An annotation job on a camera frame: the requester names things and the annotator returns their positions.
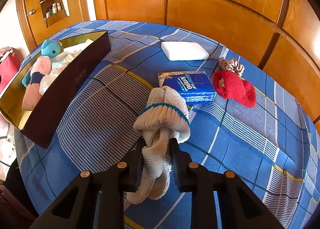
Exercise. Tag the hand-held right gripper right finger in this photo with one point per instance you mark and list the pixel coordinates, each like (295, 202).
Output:
(176, 166)

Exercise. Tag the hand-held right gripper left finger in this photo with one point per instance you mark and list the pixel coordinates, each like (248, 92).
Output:
(138, 166)

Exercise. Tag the cream knit sock pair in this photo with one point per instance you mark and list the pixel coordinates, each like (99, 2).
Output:
(162, 116)

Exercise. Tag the blue tissue pack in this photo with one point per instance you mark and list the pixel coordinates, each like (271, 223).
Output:
(192, 86)

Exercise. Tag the red fuzzy sock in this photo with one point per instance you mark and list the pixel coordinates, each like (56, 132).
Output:
(235, 86)

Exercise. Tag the gold tin box maroon sides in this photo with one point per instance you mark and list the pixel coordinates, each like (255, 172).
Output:
(65, 89)

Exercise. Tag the white foam block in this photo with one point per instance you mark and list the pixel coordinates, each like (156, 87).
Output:
(183, 50)

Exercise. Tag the plastic-wrapped white fluffy cloth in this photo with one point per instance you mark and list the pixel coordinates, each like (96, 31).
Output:
(53, 76)

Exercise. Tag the blue plush teddy pink outfit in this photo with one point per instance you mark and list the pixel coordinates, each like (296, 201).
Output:
(50, 49)

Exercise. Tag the dark cloth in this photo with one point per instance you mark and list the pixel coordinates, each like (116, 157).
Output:
(15, 201)

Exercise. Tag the white plastic bag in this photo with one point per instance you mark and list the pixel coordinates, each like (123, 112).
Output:
(6, 149)

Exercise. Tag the red cloth bag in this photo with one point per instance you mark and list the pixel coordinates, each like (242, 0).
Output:
(8, 69)

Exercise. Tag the wooden wardrobe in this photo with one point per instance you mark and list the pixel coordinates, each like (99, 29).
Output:
(220, 9)

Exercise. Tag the wooden cabinet with niche shelves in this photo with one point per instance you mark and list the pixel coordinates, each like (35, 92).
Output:
(32, 29)

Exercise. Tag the round metal door knob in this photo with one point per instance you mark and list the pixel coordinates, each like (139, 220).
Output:
(31, 12)

